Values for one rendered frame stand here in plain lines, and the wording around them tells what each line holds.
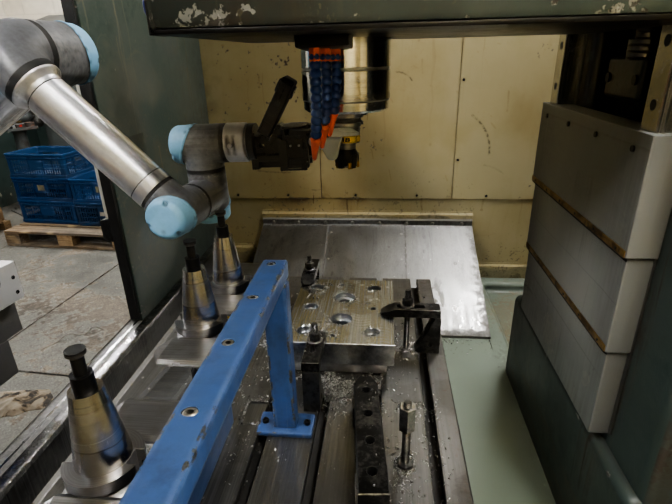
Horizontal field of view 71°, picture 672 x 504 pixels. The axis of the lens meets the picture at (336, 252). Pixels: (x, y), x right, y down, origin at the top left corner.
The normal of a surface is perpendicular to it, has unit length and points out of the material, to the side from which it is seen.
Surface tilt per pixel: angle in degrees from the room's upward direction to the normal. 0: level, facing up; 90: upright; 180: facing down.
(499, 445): 0
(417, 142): 90
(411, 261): 24
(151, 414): 0
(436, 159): 90
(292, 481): 0
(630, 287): 90
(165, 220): 90
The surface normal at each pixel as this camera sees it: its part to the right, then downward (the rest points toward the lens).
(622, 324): -0.10, 0.39
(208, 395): -0.02, -0.92
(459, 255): -0.07, -0.69
